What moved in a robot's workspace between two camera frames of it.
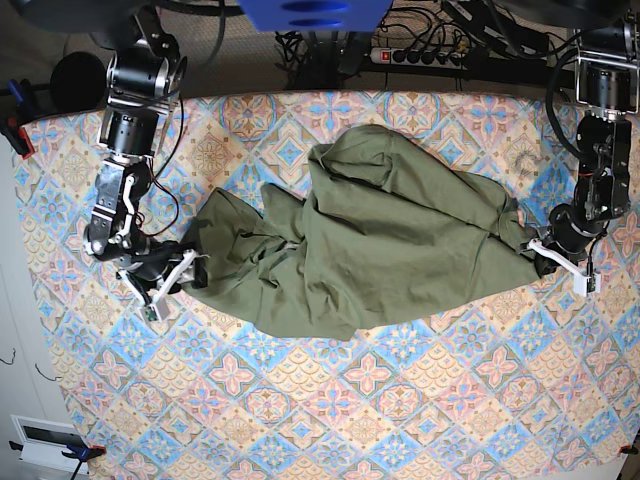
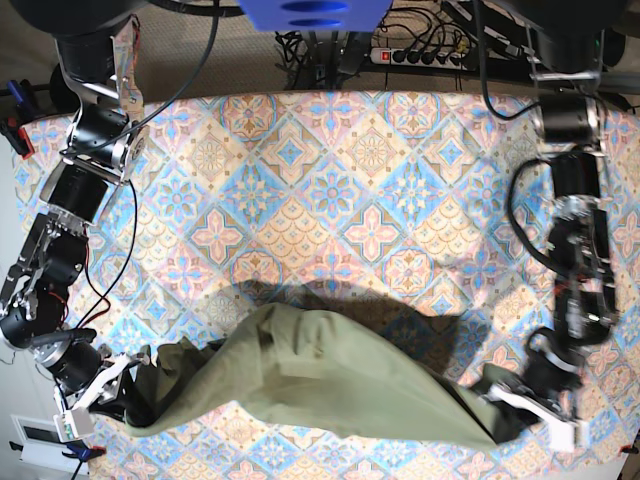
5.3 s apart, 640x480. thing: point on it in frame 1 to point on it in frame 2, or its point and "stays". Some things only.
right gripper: [573, 255] to [546, 392]
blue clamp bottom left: [77, 450] stays
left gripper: [153, 272] to [79, 372]
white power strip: [418, 57] stays
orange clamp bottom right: [628, 449] stays
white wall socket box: [45, 441] stays
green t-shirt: [382, 228] to [312, 365]
